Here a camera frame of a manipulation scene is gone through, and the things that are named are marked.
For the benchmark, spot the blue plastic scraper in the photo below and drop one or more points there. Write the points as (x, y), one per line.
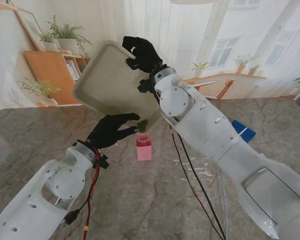
(240, 127)

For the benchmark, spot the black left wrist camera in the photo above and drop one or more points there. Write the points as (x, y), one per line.
(102, 161)

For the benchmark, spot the trailing ivy plant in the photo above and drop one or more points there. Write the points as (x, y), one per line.
(85, 56)

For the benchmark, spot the large plant in white pot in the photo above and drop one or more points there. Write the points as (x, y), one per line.
(68, 43)

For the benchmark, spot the cream baking tray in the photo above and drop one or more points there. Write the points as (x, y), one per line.
(115, 85)

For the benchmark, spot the scattered green beans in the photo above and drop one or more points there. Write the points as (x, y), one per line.
(142, 125)

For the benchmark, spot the wooden dining table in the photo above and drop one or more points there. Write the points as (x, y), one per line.
(202, 83)

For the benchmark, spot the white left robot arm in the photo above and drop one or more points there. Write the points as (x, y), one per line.
(40, 197)

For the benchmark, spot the wooden chair with curved back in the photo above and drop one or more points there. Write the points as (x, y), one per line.
(227, 86)

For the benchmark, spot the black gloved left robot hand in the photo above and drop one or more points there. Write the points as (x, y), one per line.
(107, 132)

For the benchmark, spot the green windowsill plant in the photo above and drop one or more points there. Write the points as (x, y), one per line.
(200, 67)

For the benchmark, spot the wooden picture frame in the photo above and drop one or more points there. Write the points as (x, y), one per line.
(31, 27)

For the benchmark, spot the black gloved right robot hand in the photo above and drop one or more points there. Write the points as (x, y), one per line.
(146, 56)

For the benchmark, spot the wooden bookshelf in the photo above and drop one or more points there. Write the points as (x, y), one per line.
(52, 72)

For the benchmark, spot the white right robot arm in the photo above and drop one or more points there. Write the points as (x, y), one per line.
(215, 137)

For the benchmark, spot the leafy plant beside bookshelf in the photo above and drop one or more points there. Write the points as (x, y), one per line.
(40, 88)

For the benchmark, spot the small plant in white pot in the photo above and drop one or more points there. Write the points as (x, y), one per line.
(50, 45)

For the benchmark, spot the pink square jar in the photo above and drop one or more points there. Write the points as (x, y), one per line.
(143, 152)

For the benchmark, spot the plant in terracotta pot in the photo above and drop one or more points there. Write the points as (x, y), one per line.
(241, 67)

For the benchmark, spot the small windowsill pot plant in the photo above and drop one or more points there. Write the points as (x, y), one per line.
(253, 71)

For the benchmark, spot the small plant on dining table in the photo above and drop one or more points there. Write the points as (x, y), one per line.
(182, 79)

